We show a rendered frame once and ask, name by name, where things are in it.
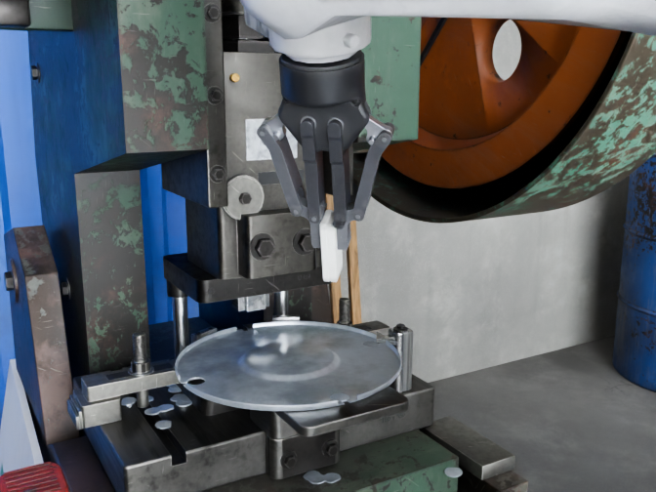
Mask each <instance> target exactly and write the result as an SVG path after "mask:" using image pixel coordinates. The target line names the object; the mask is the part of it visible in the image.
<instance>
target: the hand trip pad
mask: <svg viewBox="0 0 656 492"><path fill-rule="evenodd" d="M0 492H69V490H68V485H67V482H66V480H65V477H64V475H63V472H62V469H61V467H60V466H59V465H58V464H55V463H51V462H47V463H43V464H38V465H34V466H30V467H26V468H22V469H18V470H13V471H7V472H4V474H2V475H1V476H0Z"/></svg>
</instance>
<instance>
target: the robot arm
mask: <svg viewBox="0 0 656 492"><path fill-rule="evenodd" d="M240 2H241V3H242V5H243V6H244V18H245V22H246V25H248V26H249V27H251V28H253V29H254V30H256V31H257V32H259V33H260V34H262V35H263V36H264V37H266V38H269V45H270V46H271V48H272V49H273V50H274V51H275V52H279V53H282V55H281V56H280V57H279V71H280V83H281V94H282V103H281V106H280V107H279V109H278V114H276V115H275V116H273V117H267V118H266V119H265V120H264V121H263V123H262V124H261V125H260V127H259V128H258V130H257V135H258V137H259V138H260V139H261V141H262V142H263V143H264V145H265V146H266V147H267V149H268V150H269V153H270V156H271V159H272V162H273V165H274V168H275V170H276V173H277V176H278V179H279V181H280V184H281V186H282V189H283V192H284V195H285V198H286V201H287V204H288V206H289V209H290V212H291V214H292V215H293V216H295V217H299V216H302V217H305V218H307V219H308V220H309V223H310V235H311V244H312V246H313V248H321V258H322V273H323V280H324V281H328V282H329V281H331V282H337V281H338V279H339V276H340V273H341V270H342V267H343V254H342V250H346V249H347V248H348V246H349V243H350V240H351V236H350V222H351V221H358V222H360V221H362V220H363V219H364V216H365V214H366V211H367V208H368V205H369V201H370V197H371V193H372V190H373V186H374V182H375V179H376V175H377V171H378V168H379V164H380V160H381V156H382V153H383V152H384V150H385V149H386V148H387V146H388V145H389V144H390V141H391V139H392V136H393V133H394V130H395V127H394V125H393V124H392V123H390V122H387V123H385V124H384V123H382V122H381V121H379V120H378V119H376V118H375V117H373V116H372V115H371V108H370V106H369V104H368V102H367V101H366V97H365V61H364V53H363V52H362V51H361V49H363V48H365V47H366V46H367V45H368V44H370V41H371V38H372V31H371V16H372V17H427V18H482V19H512V20H521V21H538V22H547V23H557V24H566V25H576V26H584V27H594V28H603V29H613V30H622V31H630V32H636V33H641V34H647V35H654V36H656V0H240ZM286 128H287V129H288V130H289V132H290V133H291V134H292V135H293V137H294V138H295V139H296V140H297V142H298V143H299V144H300V145H301V146H302V150H303V161H304V162H305V171H306V185H307V193H306V191H305V188H304V185H303V182H302V179H301V176H300V173H299V170H298V167H297V164H296V161H295V158H294V155H293V152H292V149H291V146H290V144H289V142H288V139H287V137H286V135H285V134H286V132H287V130H286ZM364 128H365V129H366V131H367V137H366V141H367V142H368V143H369V144H370V148H369V150H368V153H367V156H366V160H365V164H364V168H363V172H362V176H361V180H360V184H359V188H358V192H357V195H356V199H355V202H353V203H350V180H349V147H350V146H351V144H352V143H353V142H354V141H355V139H356V138H357V137H358V135H359V134H360V133H361V132H362V130H363V129H364ZM323 150H325V151H328V152H329V156H330V163H331V168H332V187H333V204H334V211H332V210H326V211H325V212H324V210H325V208H326V206H327V203H326V204H325V187H324V169H323Z"/></svg>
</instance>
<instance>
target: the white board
mask: <svg viewBox="0 0 656 492"><path fill-rule="evenodd" d="M43 463H44V462H43V458H42V455H41V451H40V447H39V443H38V440H37V436H36V432H35V428H34V426H33V422H32V418H31V414H30V410H29V407H28V403H27V399H26V395H25V392H24V388H23V385H22V382H21V378H20V376H19V373H18V371H17V366H16V360H15V359H10V364H9V371H8V378H7V385H6V392H5V399H4V407H3V414H2V421H1V429H0V476H1V475H2V474H4V472H10V471H13V470H18V469H22V468H26V467H30V466H34V465H38V464H43Z"/></svg>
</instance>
